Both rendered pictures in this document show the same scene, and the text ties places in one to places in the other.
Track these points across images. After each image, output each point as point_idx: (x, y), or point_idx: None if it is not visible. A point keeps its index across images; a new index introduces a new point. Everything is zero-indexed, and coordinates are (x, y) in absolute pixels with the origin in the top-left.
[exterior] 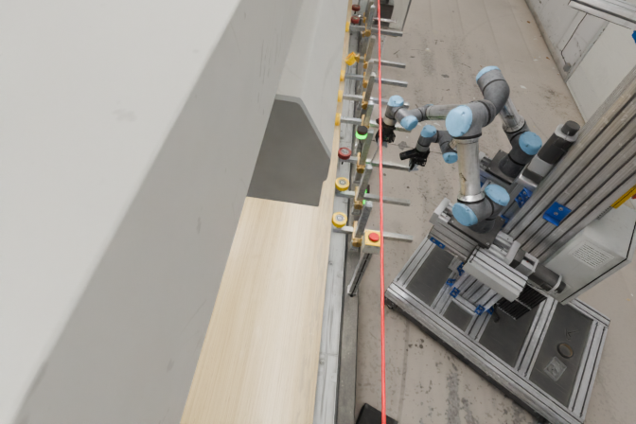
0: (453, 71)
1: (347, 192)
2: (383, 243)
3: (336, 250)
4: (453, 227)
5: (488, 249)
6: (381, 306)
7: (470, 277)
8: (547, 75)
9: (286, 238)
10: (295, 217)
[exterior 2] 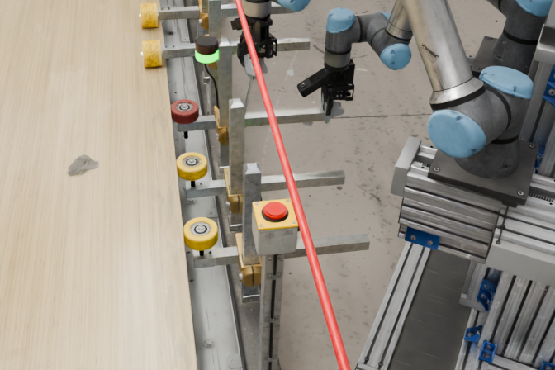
0: None
1: (209, 184)
2: (320, 303)
3: (215, 315)
4: (443, 181)
5: (525, 208)
6: (303, 233)
7: (509, 305)
8: None
9: (84, 298)
10: (99, 249)
